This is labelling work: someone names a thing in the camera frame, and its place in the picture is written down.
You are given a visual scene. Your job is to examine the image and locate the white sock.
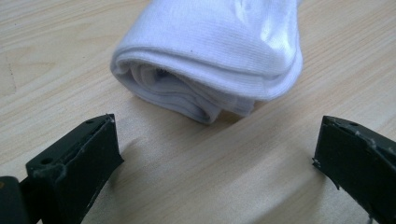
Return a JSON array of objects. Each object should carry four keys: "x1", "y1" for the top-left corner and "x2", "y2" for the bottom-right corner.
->
[{"x1": 109, "y1": 0, "x2": 304, "y2": 125}]

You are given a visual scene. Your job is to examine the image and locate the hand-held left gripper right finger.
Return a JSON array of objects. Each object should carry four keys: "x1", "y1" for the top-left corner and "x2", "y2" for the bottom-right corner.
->
[{"x1": 312, "y1": 115, "x2": 396, "y2": 224}]

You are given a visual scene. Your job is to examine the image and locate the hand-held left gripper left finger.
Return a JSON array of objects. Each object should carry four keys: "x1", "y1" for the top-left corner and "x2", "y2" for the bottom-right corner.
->
[{"x1": 20, "y1": 113, "x2": 125, "y2": 224}]

